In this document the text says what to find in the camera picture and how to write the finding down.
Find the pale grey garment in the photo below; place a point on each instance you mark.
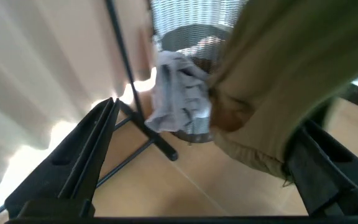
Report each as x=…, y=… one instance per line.
x=176, y=93

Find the beige curtain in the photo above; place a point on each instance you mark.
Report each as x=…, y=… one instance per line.
x=26, y=62

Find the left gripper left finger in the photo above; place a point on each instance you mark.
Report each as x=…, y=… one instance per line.
x=73, y=174

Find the white laundry basket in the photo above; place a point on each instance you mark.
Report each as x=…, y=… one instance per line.
x=194, y=12

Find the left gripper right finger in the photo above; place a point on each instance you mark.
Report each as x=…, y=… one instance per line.
x=331, y=180

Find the green printed sleeveless shirt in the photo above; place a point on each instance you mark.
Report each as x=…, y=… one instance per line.
x=275, y=62

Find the black clothes rack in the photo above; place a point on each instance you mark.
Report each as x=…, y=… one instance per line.
x=163, y=146

